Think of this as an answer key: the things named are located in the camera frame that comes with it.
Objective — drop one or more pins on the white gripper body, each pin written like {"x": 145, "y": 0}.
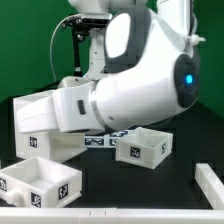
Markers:
{"x": 37, "y": 116}

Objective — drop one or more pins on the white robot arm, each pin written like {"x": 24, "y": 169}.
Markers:
{"x": 149, "y": 72}

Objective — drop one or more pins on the white drawer cabinet box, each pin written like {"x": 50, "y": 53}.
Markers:
{"x": 52, "y": 145}

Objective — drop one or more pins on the fiducial marker sheet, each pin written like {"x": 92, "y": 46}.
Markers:
{"x": 105, "y": 141}

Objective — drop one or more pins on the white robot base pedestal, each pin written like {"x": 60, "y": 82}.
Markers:
{"x": 96, "y": 43}

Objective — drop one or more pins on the white drawer with knob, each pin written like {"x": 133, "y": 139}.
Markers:
{"x": 40, "y": 183}

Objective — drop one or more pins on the white drawer without knob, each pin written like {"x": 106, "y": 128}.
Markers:
{"x": 144, "y": 147}

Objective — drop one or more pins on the black camera stand pole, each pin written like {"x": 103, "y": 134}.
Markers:
{"x": 79, "y": 34}

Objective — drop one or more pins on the white right fence rail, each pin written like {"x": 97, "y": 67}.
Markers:
{"x": 211, "y": 185}

